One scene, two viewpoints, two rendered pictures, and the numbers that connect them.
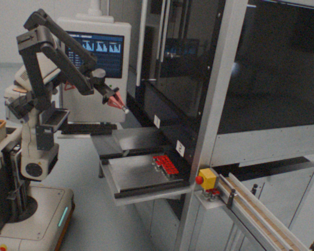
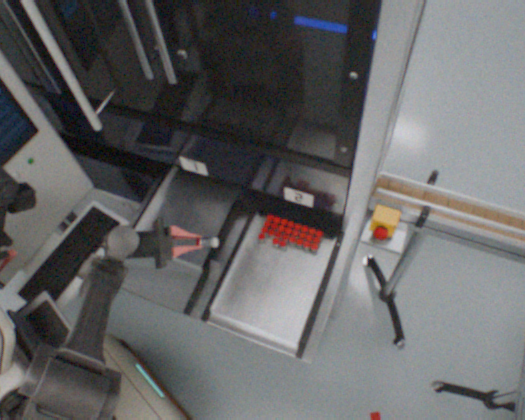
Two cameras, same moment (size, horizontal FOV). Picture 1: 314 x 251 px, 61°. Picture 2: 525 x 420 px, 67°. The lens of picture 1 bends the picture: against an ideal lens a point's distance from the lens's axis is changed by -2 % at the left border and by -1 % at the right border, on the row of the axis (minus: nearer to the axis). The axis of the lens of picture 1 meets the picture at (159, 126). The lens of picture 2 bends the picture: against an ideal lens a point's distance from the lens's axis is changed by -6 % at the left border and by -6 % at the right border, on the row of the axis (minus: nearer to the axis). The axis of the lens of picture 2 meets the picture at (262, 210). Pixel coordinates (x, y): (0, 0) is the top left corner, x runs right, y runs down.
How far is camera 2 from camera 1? 0.94 m
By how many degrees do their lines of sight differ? 41
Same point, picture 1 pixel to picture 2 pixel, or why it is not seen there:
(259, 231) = (487, 236)
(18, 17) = not seen: outside the picture
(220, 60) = (397, 63)
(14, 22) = not seen: outside the picture
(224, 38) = (404, 19)
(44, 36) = (81, 399)
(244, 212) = (451, 222)
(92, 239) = (192, 352)
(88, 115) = (34, 236)
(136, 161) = (237, 262)
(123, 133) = (144, 224)
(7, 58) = not seen: outside the picture
